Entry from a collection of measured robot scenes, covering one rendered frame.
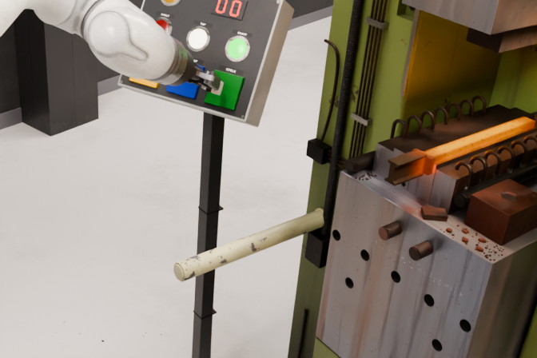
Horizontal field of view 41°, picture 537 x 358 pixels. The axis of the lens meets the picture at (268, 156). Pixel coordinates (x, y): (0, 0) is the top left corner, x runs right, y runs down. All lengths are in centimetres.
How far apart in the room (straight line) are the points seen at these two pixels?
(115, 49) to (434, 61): 76
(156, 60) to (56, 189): 202
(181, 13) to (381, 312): 79
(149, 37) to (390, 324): 76
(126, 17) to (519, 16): 66
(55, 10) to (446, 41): 84
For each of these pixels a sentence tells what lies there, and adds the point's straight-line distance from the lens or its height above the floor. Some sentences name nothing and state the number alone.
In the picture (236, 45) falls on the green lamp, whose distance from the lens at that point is 159.
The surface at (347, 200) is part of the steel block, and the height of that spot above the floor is 86.
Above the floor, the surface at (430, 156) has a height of 101.
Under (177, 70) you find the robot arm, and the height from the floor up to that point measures 114.
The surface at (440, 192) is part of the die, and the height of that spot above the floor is 95.
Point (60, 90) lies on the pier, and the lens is 358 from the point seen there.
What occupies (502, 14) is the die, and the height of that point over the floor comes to 130.
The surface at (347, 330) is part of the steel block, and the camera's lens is 165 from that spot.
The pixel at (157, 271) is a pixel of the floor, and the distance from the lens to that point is 268.
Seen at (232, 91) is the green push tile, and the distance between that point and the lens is 157.
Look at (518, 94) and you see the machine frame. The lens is 184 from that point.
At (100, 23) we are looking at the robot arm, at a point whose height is 125.
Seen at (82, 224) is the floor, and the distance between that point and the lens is 295.
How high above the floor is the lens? 161
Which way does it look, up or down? 28 degrees down
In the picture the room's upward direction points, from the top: 6 degrees clockwise
